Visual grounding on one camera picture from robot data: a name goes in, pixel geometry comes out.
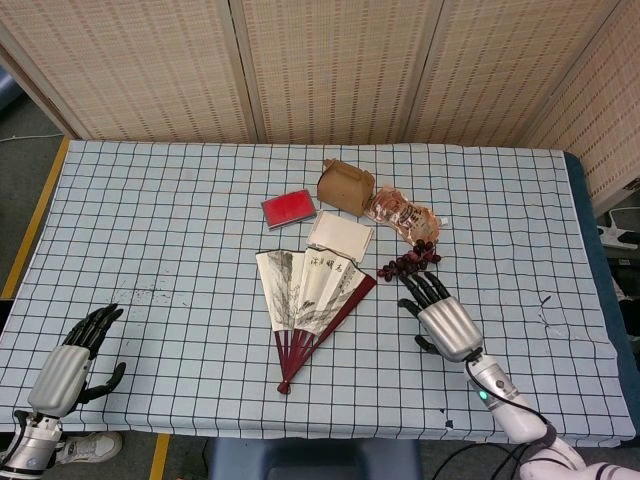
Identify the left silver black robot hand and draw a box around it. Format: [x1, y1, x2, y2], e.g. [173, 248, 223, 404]
[26, 302, 127, 419]

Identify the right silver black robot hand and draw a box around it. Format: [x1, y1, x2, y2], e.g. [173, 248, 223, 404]
[397, 271, 485, 363]

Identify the painted paper folding fan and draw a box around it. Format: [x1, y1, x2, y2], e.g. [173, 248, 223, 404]
[255, 247, 378, 395]

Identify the dark red grape bunch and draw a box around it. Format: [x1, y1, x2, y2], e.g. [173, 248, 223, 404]
[376, 240, 443, 282]

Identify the white sneaker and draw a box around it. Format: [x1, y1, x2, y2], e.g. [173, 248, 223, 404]
[55, 431, 124, 466]

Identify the clear plastic snack bag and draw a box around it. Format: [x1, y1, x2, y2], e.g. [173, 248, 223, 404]
[363, 185, 449, 246]

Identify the blue checkered tablecloth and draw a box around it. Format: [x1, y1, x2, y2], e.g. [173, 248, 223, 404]
[0, 139, 637, 448]

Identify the blue chair seat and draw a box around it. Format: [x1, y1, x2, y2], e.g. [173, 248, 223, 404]
[206, 438, 422, 480]

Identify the red ink pad case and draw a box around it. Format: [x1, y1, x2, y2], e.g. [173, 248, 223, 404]
[260, 188, 318, 231]

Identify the beige woven folding screen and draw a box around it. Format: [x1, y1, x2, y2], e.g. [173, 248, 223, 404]
[0, 0, 640, 218]

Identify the brown cardboard handle box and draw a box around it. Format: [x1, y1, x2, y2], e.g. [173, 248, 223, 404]
[316, 158, 375, 218]

